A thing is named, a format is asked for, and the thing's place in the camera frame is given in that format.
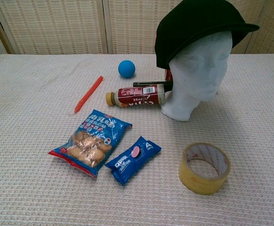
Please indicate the black cap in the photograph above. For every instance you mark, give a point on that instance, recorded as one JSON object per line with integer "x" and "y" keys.
{"x": 186, "y": 30}

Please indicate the white foam mannequin head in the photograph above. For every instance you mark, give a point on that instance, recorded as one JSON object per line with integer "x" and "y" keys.
{"x": 198, "y": 77}

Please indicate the coffee bottle with red label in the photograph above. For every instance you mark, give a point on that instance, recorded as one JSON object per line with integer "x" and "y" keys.
{"x": 136, "y": 96}

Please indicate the black pen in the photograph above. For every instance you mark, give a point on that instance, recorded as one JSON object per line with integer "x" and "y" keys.
{"x": 151, "y": 83}

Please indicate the blue ball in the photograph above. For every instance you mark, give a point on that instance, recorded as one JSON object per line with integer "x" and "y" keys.
{"x": 126, "y": 68}

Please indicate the blue Oreo cookie pack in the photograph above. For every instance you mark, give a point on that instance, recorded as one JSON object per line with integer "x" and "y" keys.
{"x": 133, "y": 161}

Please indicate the red can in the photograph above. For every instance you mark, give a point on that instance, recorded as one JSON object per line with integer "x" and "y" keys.
{"x": 168, "y": 75}

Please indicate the orange marker pen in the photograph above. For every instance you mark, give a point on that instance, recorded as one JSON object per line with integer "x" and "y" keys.
{"x": 88, "y": 94}

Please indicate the blue biscuit snack bag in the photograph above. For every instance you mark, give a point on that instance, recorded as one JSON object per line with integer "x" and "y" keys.
{"x": 92, "y": 143}

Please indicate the yellow packing tape roll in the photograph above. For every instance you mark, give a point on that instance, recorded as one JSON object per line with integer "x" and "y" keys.
{"x": 203, "y": 180}

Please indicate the woven folding screen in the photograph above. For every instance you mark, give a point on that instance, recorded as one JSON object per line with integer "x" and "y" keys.
{"x": 57, "y": 26}

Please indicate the woven tablecloth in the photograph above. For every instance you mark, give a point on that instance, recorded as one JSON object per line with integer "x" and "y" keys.
{"x": 33, "y": 188}

